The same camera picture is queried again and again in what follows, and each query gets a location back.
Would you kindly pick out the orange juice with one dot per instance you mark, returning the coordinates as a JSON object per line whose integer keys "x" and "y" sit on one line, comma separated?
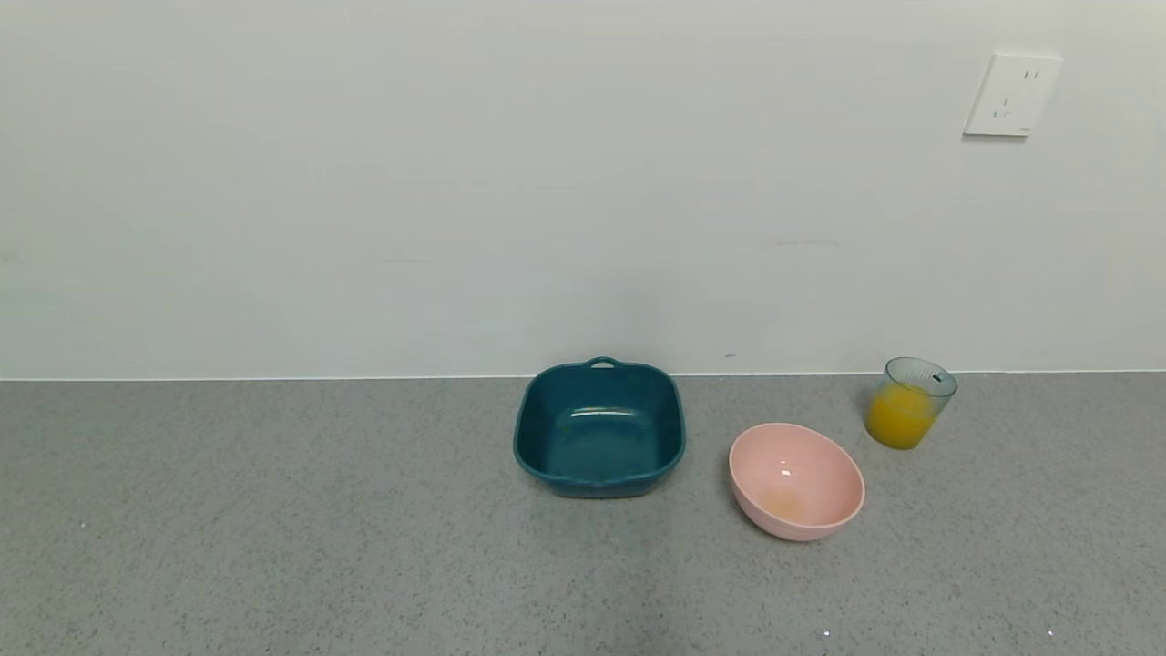
{"x": 897, "y": 419}

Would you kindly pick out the ribbed clear glass cup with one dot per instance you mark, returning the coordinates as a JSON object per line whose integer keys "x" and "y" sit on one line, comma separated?
{"x": 915, "y": 378}

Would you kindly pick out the pink round bowl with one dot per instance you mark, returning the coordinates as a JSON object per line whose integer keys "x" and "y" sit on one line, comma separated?
{"x": 797, "y": 483}

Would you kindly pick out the teal square plastic basin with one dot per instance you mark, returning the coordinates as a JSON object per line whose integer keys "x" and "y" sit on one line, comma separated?
{"x": 597, "y": 437}

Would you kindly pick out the white wall socket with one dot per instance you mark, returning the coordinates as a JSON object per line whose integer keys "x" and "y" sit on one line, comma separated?
{"x": 1011, "y": 96}

